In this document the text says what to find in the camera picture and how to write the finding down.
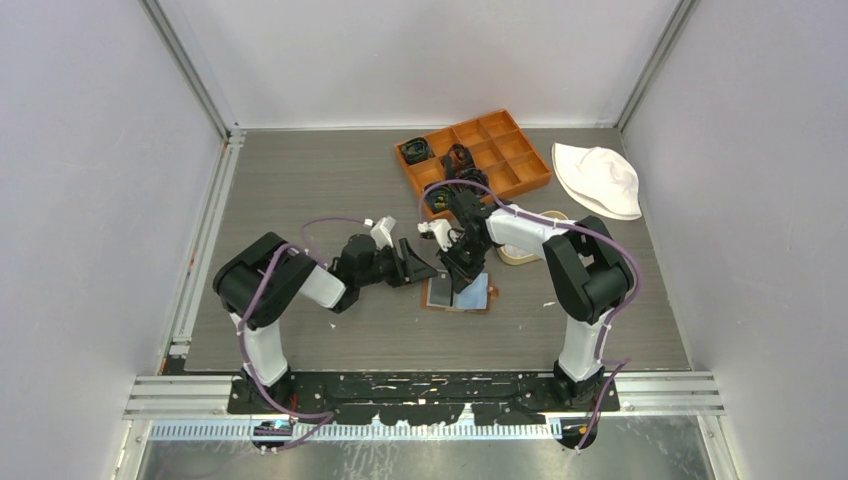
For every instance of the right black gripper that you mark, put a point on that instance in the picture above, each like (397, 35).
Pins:
(462, 276)

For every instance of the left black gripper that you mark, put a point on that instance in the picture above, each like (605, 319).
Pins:
(410, 268)

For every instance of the brown leather card holder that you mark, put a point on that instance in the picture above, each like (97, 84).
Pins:
(476, 299)

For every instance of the beige oval card tray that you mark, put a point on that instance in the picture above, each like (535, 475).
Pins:
(515, 256)

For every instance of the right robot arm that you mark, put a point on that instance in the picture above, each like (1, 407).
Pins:
(590, 275)

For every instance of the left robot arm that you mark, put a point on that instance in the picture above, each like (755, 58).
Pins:
(258, 285)

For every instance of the rolled dark belt bottom-left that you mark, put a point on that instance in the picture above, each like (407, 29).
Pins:
(439, 197)

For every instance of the rolled dark belt centre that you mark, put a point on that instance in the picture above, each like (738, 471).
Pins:
(458, 164)

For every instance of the rolled dark belt top-left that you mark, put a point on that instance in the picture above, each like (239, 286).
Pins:
(415, 151)

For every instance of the orange wooden divider tray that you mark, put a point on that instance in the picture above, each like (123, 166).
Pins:
(488, 152)

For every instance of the white bucket hat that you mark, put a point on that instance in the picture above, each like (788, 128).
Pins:
(600, 179)

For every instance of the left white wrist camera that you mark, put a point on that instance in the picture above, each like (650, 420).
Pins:
(381, 231)

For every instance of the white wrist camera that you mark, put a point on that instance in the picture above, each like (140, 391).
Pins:
(381, 231)
(439, 230)

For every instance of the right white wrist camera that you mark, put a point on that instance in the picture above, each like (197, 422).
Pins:
(439, 230)

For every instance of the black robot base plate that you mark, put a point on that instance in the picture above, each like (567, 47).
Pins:
(309, 404)

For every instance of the aluminium frame rail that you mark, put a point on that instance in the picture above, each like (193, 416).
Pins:
(662, 393)

